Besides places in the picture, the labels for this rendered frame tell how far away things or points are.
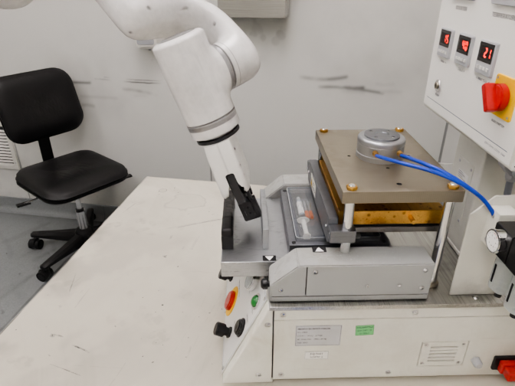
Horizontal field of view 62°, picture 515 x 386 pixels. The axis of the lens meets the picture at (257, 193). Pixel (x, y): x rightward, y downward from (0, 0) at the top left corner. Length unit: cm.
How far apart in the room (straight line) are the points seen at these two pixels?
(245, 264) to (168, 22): 41
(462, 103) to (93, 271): 87
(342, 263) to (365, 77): 159
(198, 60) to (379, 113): 165
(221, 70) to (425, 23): 159
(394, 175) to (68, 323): 70
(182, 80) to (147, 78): 172
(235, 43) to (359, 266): 39
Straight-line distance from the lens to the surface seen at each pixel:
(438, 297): 77
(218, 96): 68
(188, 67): 66
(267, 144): 231
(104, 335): 95
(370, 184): 66
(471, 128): 77
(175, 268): 108
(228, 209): 78
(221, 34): 73
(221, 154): 69
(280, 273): 68
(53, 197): 218
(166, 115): 240
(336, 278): 68
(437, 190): 68
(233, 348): 81
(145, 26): 76
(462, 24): 83
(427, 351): 83
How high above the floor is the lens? 140
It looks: 28 degrees down
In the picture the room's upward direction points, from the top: straight up
